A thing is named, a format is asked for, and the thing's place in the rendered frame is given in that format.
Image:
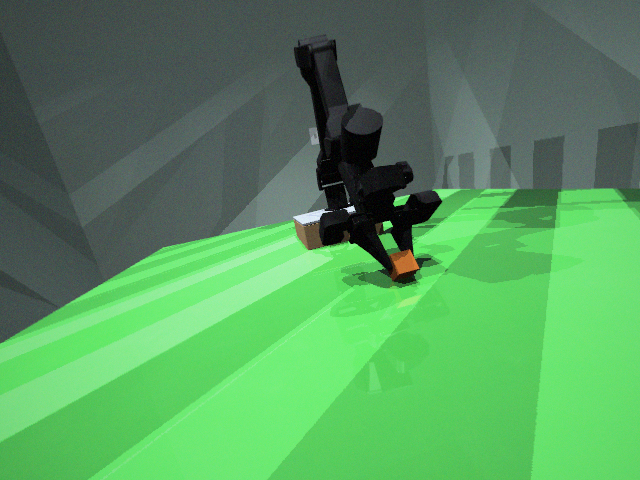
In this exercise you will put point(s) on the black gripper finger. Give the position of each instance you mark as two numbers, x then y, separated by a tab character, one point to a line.
402	230
364	235

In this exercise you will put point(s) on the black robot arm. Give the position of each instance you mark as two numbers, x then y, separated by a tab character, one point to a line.
348	135

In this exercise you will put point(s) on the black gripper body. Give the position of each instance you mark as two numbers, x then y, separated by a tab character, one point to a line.
381	208

